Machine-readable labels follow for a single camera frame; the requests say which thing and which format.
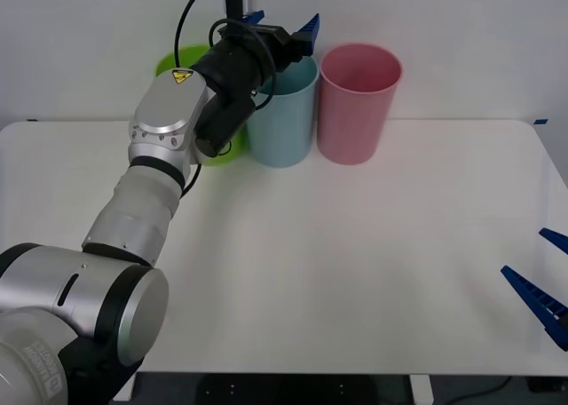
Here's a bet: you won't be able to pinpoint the black floor cable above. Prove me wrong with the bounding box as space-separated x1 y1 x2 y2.
437 375 514 402

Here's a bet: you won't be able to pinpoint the pink plastic bin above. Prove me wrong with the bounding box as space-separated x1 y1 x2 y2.
316 43 404 166

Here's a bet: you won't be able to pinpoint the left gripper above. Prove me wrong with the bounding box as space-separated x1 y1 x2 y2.
241 9 321 74

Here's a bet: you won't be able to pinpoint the white table leg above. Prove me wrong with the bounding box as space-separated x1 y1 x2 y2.
408 374 434 405
114 372 136 402

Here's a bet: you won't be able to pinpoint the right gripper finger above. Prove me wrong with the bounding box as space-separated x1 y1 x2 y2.
539 227 568 254
501 265 568 352

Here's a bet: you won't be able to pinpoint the pale blue plastic bin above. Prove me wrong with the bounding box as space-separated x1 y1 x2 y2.
246 56 320 170

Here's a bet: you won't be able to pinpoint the green plastic bin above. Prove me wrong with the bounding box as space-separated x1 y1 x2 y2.
154 44 249 168

